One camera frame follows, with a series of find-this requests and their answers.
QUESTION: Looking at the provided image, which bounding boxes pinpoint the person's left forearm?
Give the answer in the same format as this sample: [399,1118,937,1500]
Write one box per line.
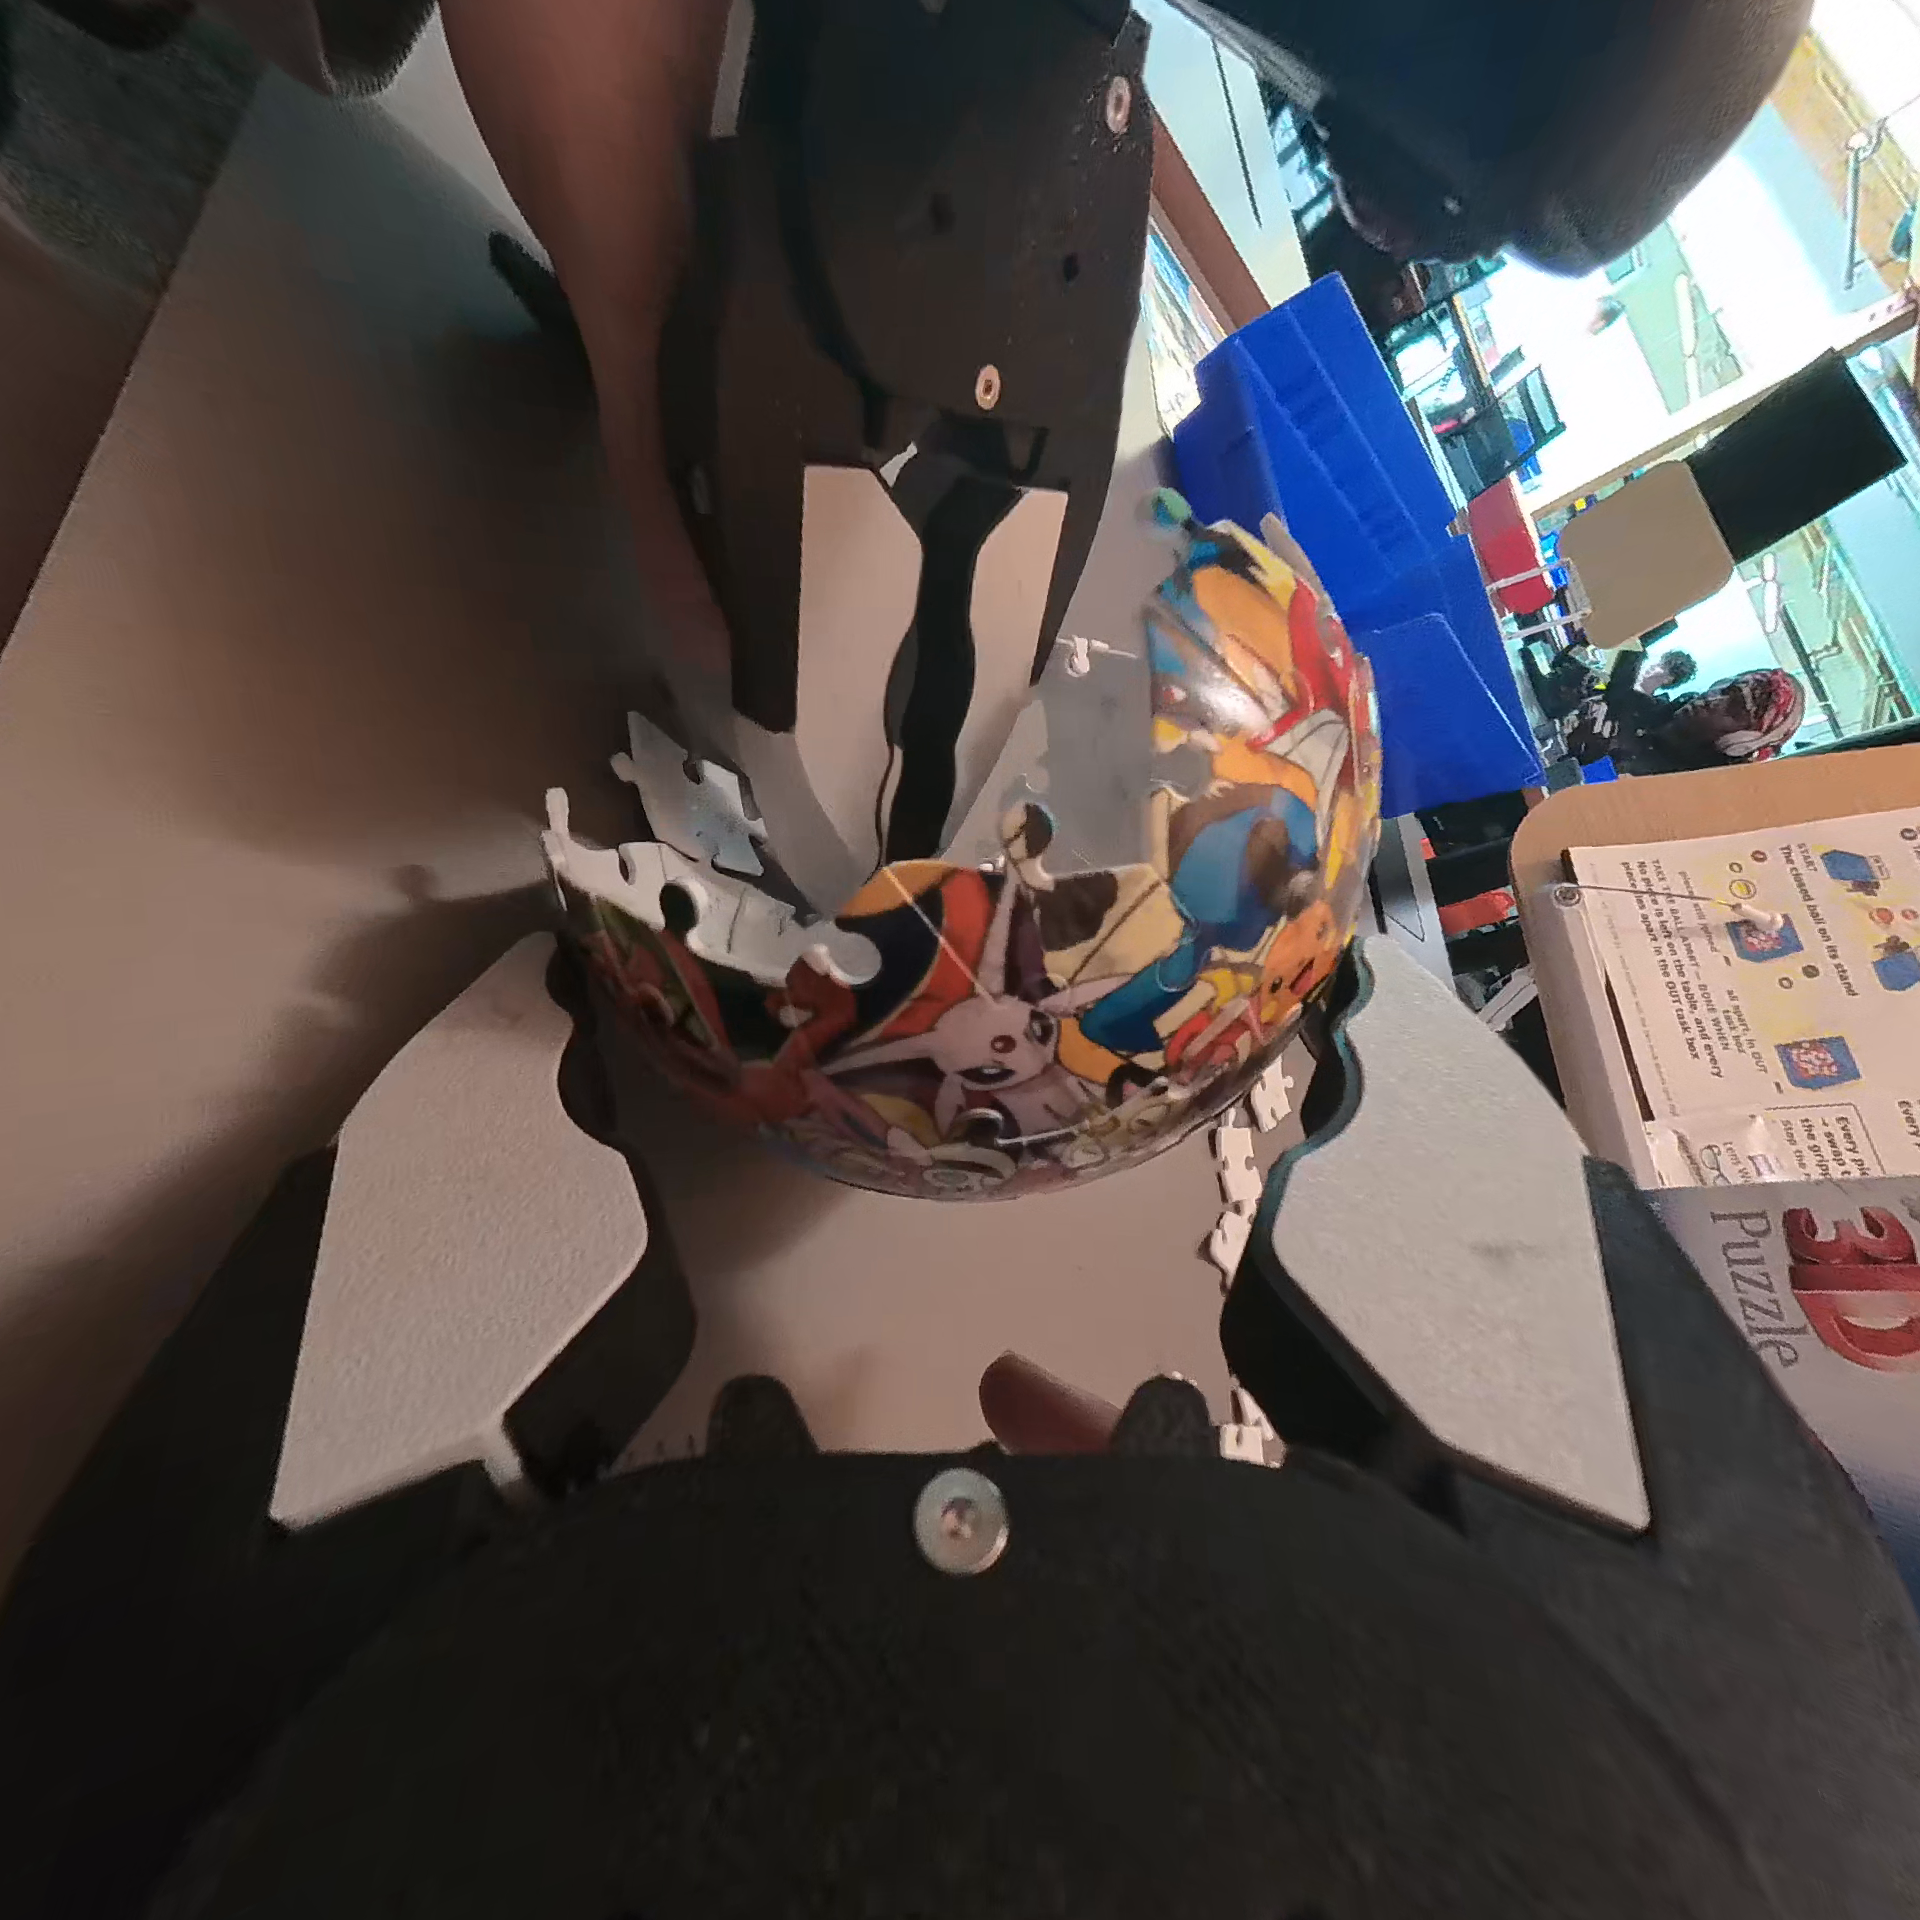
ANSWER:
[433,0,722,454]

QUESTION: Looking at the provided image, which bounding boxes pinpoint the person's right hand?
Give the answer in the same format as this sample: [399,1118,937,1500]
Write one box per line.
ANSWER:
[983,1359,1121,1455]

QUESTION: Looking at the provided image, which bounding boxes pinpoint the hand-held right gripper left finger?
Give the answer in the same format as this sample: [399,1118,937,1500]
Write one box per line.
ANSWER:
[269,930,699,1531]

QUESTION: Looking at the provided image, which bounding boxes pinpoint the person's head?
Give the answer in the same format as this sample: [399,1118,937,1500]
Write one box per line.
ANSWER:
[1171,0,1820,279]

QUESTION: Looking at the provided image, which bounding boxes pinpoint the brown cardboard board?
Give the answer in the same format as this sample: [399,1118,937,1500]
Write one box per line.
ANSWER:
[1506,743,1920,1186]

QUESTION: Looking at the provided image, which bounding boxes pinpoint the printed puzzle box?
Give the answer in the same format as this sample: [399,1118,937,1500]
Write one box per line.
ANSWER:
[1651,1170,1920,1593]

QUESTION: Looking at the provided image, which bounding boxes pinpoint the pile of loose puzzle pieces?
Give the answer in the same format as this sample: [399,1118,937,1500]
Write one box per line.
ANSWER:
[1207,1063,1300,1473]

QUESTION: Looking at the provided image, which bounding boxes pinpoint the beige and black hanging panel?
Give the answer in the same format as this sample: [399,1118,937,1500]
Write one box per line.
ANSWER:
[1558,352,1920,647]

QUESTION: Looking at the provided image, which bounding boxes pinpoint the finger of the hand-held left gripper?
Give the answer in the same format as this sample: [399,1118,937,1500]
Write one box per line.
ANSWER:
[802,457,924,876]
[891,434,1074,867]

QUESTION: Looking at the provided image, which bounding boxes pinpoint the blue plastic bin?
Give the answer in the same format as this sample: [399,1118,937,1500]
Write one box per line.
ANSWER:
[1171,270,1547,819]

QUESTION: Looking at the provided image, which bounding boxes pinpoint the red box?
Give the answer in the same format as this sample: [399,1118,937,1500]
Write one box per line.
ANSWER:
[1462,480,1547,618]

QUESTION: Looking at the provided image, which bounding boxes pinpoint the colourful puzzle ball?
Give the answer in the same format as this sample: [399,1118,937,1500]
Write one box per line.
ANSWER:
[540,491,1386,1202]

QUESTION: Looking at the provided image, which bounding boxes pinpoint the person's left hand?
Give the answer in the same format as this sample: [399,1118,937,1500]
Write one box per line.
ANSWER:
[577,360,753,724]

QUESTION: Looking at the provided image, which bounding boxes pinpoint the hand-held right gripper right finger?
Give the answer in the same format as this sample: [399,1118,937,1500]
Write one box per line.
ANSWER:
[1223,938,1653,1537]

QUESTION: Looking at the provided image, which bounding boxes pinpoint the printed instruction sheet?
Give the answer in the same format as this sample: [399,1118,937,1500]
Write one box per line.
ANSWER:
[1558,802,1920,1186]

